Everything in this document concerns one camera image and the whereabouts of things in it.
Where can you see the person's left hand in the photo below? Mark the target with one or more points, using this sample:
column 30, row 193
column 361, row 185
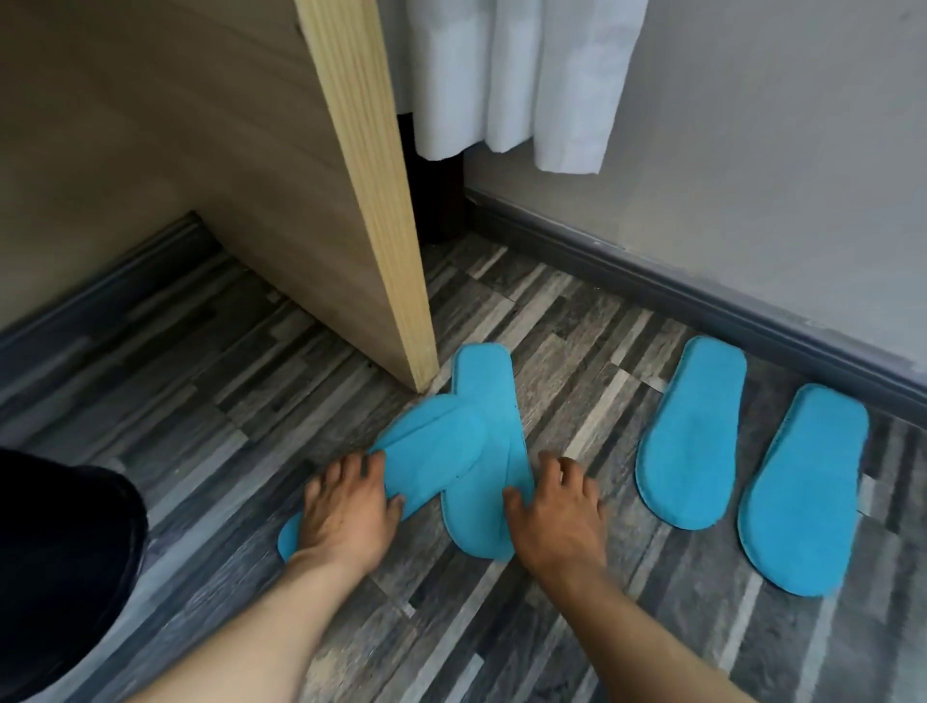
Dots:
column 348, row 514

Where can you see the person's right hand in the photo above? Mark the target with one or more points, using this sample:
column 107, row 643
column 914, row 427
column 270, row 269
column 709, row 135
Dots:
column 561, row 529

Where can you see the blue slipper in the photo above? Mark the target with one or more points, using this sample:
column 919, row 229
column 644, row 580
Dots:
column 481, row 376
column 434, row 442
column 688, row 434
column 797, row 507

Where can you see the person's right forearm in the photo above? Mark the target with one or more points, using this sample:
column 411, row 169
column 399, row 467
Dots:
column 644, row 652

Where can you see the person's left forearm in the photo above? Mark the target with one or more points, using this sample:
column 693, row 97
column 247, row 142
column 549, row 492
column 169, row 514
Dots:
column 268, row 637

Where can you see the person's black trouser leg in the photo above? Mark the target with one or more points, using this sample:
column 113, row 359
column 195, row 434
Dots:
column 58, row 565

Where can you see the dark grey baseboard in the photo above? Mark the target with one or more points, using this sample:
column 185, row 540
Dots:
column 109, row 290
column 652, row 290

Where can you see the light wooden cabinet panel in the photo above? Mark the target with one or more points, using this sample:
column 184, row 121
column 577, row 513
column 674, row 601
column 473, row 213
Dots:
column 362, row 181

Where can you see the white hanging curtain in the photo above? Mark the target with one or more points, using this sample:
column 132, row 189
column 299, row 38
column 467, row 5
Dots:
column 565, row 72

